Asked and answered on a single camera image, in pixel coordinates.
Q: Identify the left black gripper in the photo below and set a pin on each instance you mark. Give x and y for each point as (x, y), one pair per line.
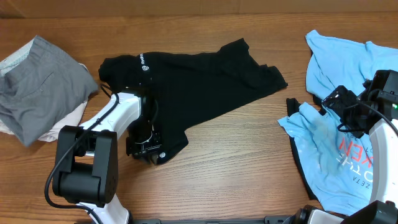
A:
(143, 153)

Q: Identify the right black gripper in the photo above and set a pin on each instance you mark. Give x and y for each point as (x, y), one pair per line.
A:
(335, 102)

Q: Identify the black t-shirt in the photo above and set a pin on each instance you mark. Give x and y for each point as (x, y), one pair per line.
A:
(191, 89)

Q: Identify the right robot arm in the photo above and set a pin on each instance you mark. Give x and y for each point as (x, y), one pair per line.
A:
(373, 112)

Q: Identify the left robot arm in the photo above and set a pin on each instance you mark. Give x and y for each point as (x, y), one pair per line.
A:
(85, 174)

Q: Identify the light blue printed t-shirt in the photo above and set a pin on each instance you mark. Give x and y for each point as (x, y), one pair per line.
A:
(336, 167)

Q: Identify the white folded garment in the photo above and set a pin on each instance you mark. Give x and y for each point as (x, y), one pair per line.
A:
(63, 126)

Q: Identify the grey folded shorts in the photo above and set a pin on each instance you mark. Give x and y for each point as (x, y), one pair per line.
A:
(40, 90)

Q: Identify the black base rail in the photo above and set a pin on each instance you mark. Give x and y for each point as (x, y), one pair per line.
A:
(278, 219)

